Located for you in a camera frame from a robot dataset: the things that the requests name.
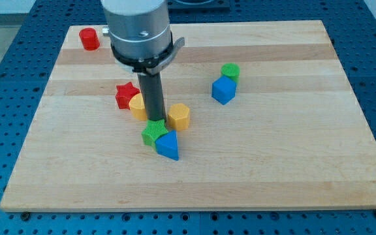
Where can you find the yellow hexagon block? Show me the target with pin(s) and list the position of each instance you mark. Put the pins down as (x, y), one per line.
(179, 117)

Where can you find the wooden board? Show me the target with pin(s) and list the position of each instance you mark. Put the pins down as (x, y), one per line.
(294, 137)

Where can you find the blue triangle block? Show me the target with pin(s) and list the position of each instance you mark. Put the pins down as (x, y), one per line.
(167, 145)

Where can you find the red star block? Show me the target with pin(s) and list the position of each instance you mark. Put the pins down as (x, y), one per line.
(125, 92)

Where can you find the green cylinder block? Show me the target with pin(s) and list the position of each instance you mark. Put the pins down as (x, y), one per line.
(231, 70)

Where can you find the green star block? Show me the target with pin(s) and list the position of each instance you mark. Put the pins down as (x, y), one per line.
(153, 131)

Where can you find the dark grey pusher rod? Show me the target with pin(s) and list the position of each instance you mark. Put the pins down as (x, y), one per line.
(152, 94)

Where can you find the red cylinder block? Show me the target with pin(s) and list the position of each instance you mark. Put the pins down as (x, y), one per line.
(89, 39)

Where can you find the blue cube block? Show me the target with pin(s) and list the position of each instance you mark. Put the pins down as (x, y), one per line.
(223, 90)

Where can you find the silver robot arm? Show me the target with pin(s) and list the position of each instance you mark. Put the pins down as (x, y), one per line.
(141, 39)

